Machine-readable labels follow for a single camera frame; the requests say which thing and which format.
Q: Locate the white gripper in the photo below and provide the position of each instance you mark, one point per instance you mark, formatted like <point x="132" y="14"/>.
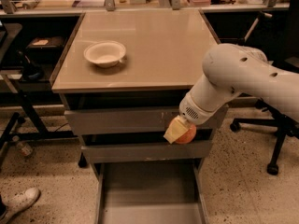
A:
<point x="195" y="111"/>

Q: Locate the red apple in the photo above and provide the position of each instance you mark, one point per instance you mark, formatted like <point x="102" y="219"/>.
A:
<point x="188" y="136"/>

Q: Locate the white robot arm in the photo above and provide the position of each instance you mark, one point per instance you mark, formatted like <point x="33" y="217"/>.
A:
<point x="229" y="70"/>

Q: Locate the grey top drawer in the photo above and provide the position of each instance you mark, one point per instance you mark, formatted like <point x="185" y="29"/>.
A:
<point x="120" y="120"/>

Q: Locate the grey open bottom drawer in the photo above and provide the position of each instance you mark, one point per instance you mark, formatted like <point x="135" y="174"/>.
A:
<point x="150" y="192"/>

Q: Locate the grey middle drawer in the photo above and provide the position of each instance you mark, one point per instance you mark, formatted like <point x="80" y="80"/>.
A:
<point x="146" y="152"/>

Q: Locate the grey drawer cabinet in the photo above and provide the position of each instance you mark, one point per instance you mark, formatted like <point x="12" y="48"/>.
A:
<point x="164" y="51"/>

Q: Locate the white paper bowl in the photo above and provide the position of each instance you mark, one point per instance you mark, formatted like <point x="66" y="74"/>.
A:
<point x="105" y="54"/>

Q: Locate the black office chair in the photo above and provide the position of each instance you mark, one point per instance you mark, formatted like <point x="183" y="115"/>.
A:
<point x="290" y="61"/>

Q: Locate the black box on shelf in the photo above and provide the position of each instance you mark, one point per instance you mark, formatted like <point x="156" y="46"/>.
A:
<point x="45" y="47"/>

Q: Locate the plastic water bottle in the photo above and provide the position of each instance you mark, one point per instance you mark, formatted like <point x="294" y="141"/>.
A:
<point x="23" y="147"/>

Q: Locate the white sneaker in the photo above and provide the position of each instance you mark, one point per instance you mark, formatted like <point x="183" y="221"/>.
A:
<point x="20" y="202"/>

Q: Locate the black desk frame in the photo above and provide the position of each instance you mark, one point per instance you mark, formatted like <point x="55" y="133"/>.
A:
<point x="10" y="32"/>

